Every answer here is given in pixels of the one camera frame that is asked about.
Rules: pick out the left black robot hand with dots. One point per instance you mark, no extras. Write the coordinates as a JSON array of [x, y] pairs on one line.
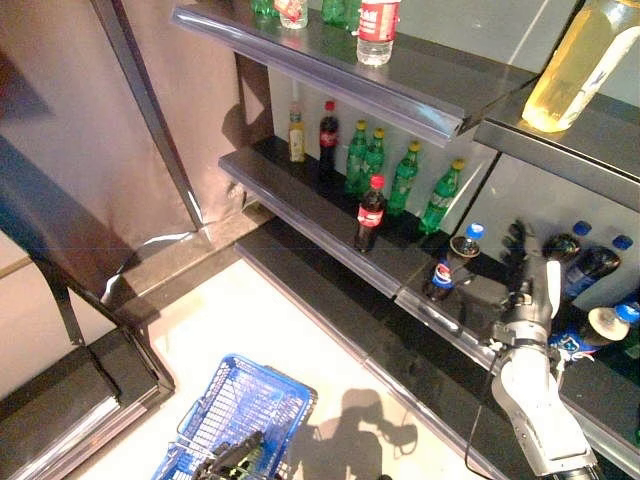
[[235, 457]]

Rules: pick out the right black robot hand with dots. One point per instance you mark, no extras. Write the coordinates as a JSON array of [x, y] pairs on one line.
[[535, 290]]

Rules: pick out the blue plastic shopping basket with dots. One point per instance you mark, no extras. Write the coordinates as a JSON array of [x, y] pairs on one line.
[[235, 400]]

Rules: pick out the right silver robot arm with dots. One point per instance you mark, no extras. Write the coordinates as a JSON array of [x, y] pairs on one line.
[[532, 390]]

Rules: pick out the large yellow drink bottle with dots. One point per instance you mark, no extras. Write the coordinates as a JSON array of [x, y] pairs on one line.
[[575, 65]]

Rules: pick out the green soda bottle yellow cap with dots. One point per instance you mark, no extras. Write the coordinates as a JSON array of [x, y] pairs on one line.
[[375, 157], [404, 180], [356, 160], [440, 200]]

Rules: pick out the short black shelf board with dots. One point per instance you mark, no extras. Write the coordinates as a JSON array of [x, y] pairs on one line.
[[565, 150]]

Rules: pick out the black base shelf board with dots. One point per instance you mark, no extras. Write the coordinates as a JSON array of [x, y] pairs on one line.
[[360, 330]]

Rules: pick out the cola bottle red cap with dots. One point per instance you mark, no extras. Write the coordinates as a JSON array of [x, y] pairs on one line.
[[370, 215], [328, 140]]

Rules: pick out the black shelf board with drinks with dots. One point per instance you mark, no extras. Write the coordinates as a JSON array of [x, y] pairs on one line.
[[320, 205]]

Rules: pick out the dark metal display rack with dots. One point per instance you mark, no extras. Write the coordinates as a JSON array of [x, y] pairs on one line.
[[75, 280]]

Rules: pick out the yellow tea bottle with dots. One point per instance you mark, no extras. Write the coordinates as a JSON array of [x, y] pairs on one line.
[[296, 140]]

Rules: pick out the long black shelf board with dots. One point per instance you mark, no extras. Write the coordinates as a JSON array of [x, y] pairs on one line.
[[350, 65]]

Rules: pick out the water bottle red label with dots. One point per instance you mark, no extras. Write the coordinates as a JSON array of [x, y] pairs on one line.
[[377, 30]]

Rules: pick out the clear bottle red label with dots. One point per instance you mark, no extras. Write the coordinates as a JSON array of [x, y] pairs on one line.
[[293, 12]]

